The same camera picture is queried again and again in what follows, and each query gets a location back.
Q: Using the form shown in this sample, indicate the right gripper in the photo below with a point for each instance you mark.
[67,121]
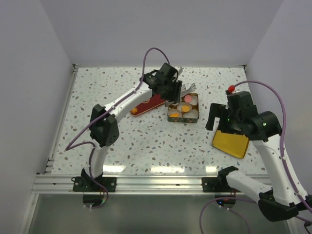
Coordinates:
[216,110]

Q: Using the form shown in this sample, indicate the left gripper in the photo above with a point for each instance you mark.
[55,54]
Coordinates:
[174,96]

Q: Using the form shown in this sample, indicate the metal serving tongs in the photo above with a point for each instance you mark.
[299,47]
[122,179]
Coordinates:
[184,91]

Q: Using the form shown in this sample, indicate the pink round cookie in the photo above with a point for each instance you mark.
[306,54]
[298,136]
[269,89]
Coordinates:
[188,98]

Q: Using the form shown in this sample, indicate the round tan biscuit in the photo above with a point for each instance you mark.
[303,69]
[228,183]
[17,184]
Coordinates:
[185,108]

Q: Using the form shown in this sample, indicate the gold cookie tin box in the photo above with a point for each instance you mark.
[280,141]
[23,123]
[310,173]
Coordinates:
[183,119]

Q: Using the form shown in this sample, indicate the orange fish cookie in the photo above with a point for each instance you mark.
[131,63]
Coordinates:
[174,115]

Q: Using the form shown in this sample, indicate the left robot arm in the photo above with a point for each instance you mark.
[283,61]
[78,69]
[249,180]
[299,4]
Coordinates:
[104,120]

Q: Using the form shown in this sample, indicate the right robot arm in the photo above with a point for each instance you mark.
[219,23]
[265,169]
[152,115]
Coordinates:
[285,197]

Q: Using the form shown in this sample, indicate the white paper cup bottom-right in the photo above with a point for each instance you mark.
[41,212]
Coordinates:
[191,114]

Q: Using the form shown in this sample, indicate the white paper cup top-right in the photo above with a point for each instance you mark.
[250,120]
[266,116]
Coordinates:
[194,101]

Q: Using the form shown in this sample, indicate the white paper cup bottom-left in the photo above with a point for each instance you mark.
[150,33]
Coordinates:
[171,111]

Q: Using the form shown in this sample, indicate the red serving tray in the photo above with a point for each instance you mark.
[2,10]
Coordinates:
[154,102]

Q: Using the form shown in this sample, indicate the gold tin lid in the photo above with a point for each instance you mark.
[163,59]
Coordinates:
[232,144]

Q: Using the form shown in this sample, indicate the orange flower cookie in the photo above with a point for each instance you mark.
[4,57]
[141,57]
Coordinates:
[134,111]

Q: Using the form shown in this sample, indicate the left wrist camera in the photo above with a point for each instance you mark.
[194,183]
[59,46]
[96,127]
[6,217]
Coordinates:
[179,70]

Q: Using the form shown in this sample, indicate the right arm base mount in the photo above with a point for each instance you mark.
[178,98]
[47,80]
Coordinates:
[219,183]

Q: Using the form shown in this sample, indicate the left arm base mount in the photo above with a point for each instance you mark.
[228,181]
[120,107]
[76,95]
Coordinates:
[82,185]

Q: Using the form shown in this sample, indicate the aluminium front rail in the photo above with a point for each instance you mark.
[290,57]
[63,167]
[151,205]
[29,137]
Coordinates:
[132,185]

